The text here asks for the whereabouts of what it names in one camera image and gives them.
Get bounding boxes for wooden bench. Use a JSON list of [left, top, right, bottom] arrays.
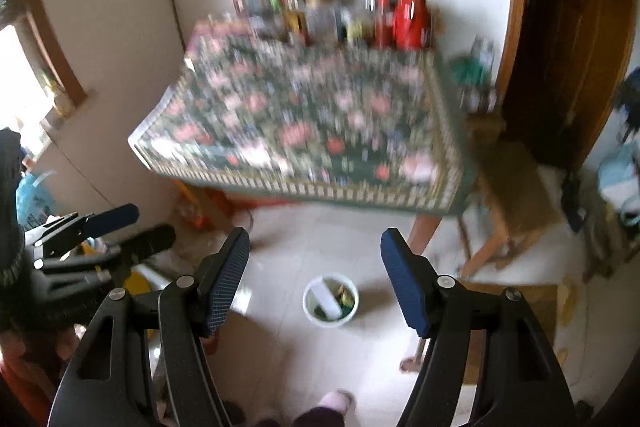
[[457, 112, 563, 278]]

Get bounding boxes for dark wooden door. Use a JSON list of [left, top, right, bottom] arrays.
[[500, 0, 636, 168]]

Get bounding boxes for yellow pinecone ornament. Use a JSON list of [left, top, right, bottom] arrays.
[[347, 19, 373, 45]]

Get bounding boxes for thin wooden stick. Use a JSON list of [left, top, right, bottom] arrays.
[[165, 0, 188, 52]]

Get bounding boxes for dark jar with black lid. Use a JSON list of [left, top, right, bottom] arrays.
[[247, 4, 281, 40]]

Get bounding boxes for red printed packet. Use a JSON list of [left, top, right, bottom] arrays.
[[232, 0, 271, 15]]

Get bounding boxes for small wooden stool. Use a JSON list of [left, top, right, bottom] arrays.
[[400, 282, 558, 385]]

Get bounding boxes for person's leg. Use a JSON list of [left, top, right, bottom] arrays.
[[292, 407, 348, 427]]

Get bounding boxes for red thermos jug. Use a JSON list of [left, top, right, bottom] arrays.
[[392, 0, 431, 50]]

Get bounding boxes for white plastic bucket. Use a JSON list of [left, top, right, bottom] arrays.
[[302, 274, 360, 328]]

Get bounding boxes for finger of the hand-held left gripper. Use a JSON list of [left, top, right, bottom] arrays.
[[35, 223, 177, 280], [20, 203, 141, 258]]

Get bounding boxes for wooden table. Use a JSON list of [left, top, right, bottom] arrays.
[[170, 14, 481, 268]]

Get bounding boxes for black shoe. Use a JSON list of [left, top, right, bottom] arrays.
[[560, 172, 588, 228]]

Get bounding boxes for wooden window frame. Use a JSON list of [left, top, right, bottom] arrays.
[[0, 0, 88, 122]]

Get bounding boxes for pink slipper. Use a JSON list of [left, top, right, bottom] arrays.
[[305, 389, 356, 423]]

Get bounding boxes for blue plastic bag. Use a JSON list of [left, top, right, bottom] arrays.
[[15, 172, 61, 233]]

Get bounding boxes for green plastic bag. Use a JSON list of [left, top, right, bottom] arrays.
[[450, 54, 488, 88]]

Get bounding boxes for light blue bag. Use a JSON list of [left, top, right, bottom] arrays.
[[597, 142, 640, 228]]

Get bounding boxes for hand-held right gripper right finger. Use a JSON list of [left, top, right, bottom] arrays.
[[380, 228, 581, 427]]

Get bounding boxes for floral tablecloth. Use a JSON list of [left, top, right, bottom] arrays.
[[127, 19, 476, 215]]

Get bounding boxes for yellow tin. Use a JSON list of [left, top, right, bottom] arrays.
[[285, 7, 308, 45]]

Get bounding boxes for blue printed bag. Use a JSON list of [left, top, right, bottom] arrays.
[[620, 67, 640, 112]]

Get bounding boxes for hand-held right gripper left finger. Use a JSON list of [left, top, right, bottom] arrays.
[[47, 227, 251, 427]]

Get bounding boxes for clear plastic bag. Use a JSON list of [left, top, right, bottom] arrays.
[[305, 0, 338, 45]]

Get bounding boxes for red cardboard box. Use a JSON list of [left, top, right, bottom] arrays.
[[200, 187, 266, 218]]

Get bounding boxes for red sauce bottle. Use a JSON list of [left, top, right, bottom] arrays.
[[374, 0, 393, 48]]

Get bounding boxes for orange plastic bag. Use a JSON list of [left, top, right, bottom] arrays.
[[172, 184, 221, 228]]

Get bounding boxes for person's left forearm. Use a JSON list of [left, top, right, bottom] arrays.
[[0, 327, 76, 427]]

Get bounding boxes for white paper box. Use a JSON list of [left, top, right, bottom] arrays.
[[315, 282, 343, 318]]

